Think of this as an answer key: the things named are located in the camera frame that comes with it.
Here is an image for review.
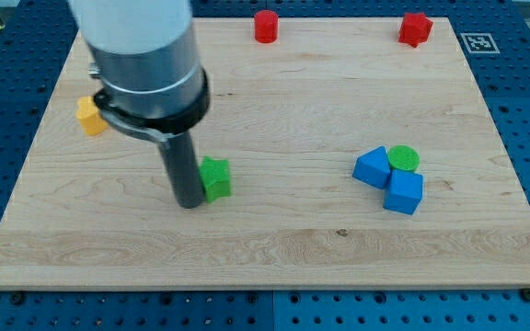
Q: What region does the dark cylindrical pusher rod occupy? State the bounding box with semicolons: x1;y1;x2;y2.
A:
158;131;204;209

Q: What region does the red star block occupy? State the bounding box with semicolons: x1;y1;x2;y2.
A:
398;12;433;48

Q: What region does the red cylinder block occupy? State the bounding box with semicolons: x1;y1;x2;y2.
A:
253;10;279;43

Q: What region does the green cylinder block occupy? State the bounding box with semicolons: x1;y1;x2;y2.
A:
387;145;421;172

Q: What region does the fiducial marker tag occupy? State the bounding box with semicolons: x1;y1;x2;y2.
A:
460;32;500;54

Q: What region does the black bolt left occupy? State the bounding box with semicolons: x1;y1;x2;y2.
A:
9;292;25;306

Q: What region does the wooden board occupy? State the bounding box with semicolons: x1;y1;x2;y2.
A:
0;18;530;291

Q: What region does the green star block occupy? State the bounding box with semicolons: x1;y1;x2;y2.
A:
200;155;232;203

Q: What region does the black bolt right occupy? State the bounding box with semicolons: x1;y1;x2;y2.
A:
520;288;530;302

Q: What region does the black bolt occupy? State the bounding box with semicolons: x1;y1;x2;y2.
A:
9;292;25;306
520;288;530;302

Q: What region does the blue cube block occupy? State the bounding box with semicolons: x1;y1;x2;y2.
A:
384;169;424;215

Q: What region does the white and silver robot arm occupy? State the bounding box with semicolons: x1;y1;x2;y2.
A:
67;0;210;143

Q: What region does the blue triangular prism block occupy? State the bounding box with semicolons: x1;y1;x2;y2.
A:
351;146;391;189

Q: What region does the yellow block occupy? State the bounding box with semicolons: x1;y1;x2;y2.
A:
75;97;109;136

